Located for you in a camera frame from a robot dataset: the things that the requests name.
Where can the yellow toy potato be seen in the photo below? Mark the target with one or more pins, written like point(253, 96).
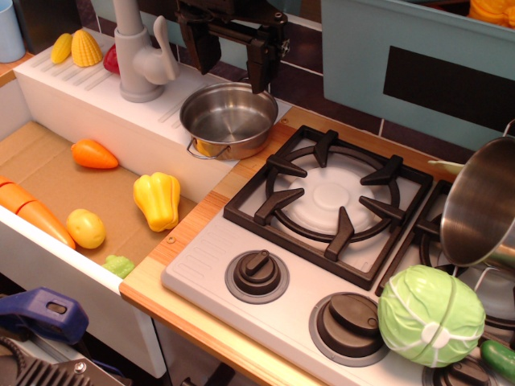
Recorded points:
point(86, 228)

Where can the yellow toy corn small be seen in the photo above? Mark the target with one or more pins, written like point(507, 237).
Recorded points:
point(62, 48)

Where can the green toy broccoli piece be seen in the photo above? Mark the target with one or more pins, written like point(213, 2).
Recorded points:
point(119, 265)

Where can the green toy cabbage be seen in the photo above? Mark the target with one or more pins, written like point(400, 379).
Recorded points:
point(430, 317)

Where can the green toy cucumber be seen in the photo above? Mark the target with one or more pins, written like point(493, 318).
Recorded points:
point(499, 358)

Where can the black right stove knob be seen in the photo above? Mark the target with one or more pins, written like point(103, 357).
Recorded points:
point(467, 372)

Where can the grey toy stove top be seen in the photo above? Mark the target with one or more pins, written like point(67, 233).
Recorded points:
point(201, 273)

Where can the black stove knob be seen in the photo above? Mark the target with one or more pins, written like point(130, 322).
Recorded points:
point(345, 328)
point(257, 273)
point(467, 372)

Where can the black left burner grate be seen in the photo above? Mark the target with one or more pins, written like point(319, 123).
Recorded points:
point(334, 204)

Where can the black left stove knob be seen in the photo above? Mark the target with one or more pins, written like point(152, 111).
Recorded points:
point(257, 273)

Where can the large orange toy carrot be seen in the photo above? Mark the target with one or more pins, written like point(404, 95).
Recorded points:
point(23, 204)

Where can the black middle stove knob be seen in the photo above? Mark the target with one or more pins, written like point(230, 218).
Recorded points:
point(345, 328)

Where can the yellow toy corn large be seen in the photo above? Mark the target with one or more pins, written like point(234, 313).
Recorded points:
point(85, 50)

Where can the light blue cup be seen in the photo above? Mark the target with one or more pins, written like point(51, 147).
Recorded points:
point(12, 45)

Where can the large steel pot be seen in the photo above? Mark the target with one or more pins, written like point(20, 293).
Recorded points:
point(477, 226)

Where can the yellow toy food in bin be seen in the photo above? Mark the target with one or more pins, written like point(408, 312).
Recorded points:
point(498, 12)

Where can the red toy pepper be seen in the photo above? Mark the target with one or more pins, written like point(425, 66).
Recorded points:
point(110, 61)

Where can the blue clamp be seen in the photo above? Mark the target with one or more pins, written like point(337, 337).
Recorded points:
point(43, 312)

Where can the orange toy carrot small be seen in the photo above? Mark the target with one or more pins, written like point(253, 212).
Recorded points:
point(91, 154)

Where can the black right burner grate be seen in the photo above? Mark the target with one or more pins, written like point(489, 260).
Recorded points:
point(421, 246)

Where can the grey toy faucet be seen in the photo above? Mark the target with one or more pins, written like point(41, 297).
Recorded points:
point(144, 69)

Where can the small steel pan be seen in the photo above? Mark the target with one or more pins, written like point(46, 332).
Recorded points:
point(228, 121)

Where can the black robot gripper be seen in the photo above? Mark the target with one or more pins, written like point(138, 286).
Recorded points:
point(257, 24)

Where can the black burner grate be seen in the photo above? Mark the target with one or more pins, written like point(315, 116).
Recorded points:
point(334, 204)
point(421, 246)

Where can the teal toy microwave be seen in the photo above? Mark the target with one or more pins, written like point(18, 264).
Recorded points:
point(439, 73)

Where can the black metal bracket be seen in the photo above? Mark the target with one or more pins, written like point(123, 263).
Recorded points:
point(18, 368)

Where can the pale green toy vegetable tip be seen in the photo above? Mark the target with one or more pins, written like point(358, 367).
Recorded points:
point(450, 167)

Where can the white toy sink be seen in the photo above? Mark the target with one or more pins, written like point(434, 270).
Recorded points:
point(45, 109)

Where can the yellow toy bell pepper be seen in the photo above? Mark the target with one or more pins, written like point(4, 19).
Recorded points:
point(157, 196)

